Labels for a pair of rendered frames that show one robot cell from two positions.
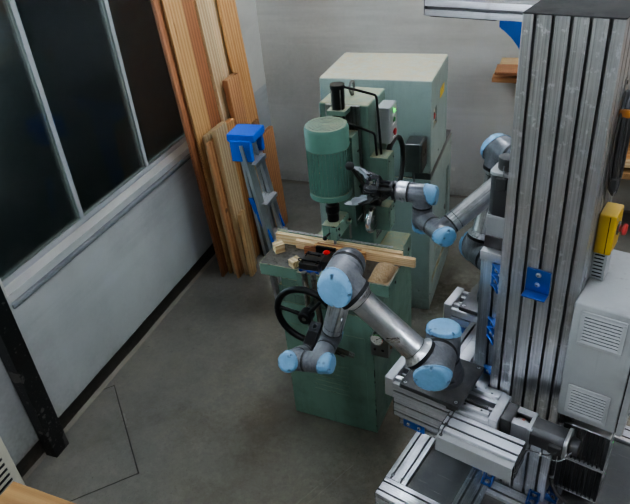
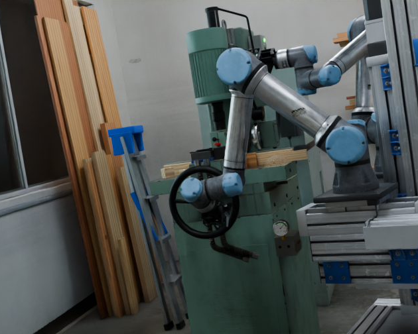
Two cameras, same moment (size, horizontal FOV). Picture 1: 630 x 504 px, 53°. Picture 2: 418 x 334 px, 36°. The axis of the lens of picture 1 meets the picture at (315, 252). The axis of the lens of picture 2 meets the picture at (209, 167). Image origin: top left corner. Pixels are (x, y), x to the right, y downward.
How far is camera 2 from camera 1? 1.42 m
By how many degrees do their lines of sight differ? 30
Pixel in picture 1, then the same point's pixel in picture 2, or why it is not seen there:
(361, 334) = (263, 238)
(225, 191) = (104, 216)
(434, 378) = (348, 140)
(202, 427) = not seen: outside the picture
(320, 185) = (205, 83)
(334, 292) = (234, 65)
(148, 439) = not seen: outside the picture
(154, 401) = not seen: outside the picture
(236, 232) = (116, 262)
